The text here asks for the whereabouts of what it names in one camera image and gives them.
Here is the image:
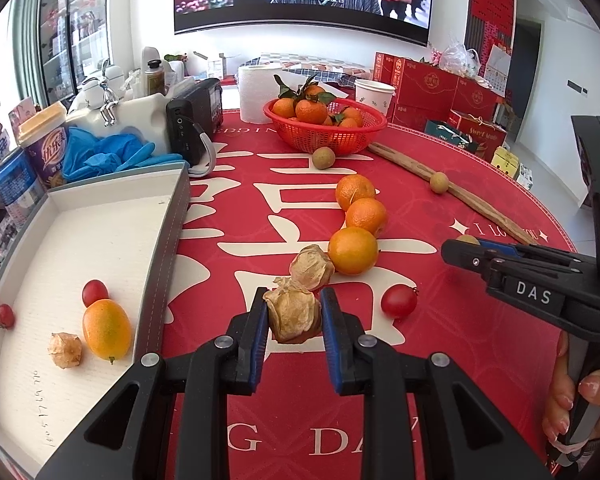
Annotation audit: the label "white floral paper cup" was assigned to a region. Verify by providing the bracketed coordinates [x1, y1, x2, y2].
[354, 79, 396, 119]

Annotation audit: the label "cherry tomato tray left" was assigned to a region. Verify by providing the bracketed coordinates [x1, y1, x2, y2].
[0, 304, 16, 330]

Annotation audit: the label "white paper towel roll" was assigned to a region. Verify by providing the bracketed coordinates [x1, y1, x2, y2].
[237, 63, 283, 125]

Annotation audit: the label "large orange citrus fruit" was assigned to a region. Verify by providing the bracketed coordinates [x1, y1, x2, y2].
[327, 226, 379, 275]

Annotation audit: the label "dark green gift bag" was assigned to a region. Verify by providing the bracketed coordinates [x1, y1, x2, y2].
[425, 120, 479, 154]

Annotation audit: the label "middle mandarin orange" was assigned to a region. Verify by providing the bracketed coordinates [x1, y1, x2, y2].
[346, 197, 388, 237]

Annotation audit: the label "dark spice bottle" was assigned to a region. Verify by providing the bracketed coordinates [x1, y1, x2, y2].
[145, 60, 166, 96]

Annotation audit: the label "blue rubber gloves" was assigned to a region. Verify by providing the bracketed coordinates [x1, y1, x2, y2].
[62, 127, 184, 183]

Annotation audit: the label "white shallow box tray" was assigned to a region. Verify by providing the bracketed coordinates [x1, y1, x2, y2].
[0, 164, 190, 479]

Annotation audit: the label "purple milk tea cup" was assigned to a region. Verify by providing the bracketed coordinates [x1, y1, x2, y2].
[17, 102, 68, 188]

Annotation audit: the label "cherry tomato in tray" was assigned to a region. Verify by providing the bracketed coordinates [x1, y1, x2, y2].
[82, 280, 109, 308]

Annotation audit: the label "red gift boxes stack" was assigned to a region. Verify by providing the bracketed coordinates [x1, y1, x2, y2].
[373, 52, 501, 131]

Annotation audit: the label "mandarins in basket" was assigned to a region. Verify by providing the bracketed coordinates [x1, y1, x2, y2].
[272, 75, 364, 128]

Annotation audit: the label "dried physalis husk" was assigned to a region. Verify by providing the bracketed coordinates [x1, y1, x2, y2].
[289, 244, 335, 292]
[263, 276, 322, 344]

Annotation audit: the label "right hand pink nails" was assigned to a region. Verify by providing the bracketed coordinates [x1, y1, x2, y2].
[541, 332, 600, 448]

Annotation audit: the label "oval orange kumquat in tray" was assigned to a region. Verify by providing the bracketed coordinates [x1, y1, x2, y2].
[82, 299, 133, 364]

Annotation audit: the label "far mandarin orange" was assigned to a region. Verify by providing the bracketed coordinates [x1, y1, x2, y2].
[335, 174, 376, 211]

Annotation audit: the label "mandarin orange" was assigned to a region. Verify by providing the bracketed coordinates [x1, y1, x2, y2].
[346, 197, 388, 237]
[335, 174, 376, 211]

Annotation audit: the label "wooden back scratcher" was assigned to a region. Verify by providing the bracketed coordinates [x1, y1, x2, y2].
[367, 142, 534, 245]

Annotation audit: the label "yellow small box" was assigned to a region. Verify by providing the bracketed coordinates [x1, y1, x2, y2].
[491, 146, 520, 180]

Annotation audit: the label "black portable radio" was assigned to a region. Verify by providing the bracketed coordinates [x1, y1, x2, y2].
[166, 78, 223, 166]

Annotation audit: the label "white organizer container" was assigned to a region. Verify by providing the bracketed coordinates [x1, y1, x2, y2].
[66, 66, 172, 155]

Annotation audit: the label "kiwi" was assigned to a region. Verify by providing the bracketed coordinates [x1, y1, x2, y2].
[429, 171, 450, 194]
[311, 146, 336, 170]

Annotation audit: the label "red cherry tomato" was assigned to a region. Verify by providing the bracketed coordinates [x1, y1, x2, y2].
[380, 284, 418, 320]

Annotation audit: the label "red plastic fruit basket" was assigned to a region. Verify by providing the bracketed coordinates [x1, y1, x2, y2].
[263, 98, 388, 157]

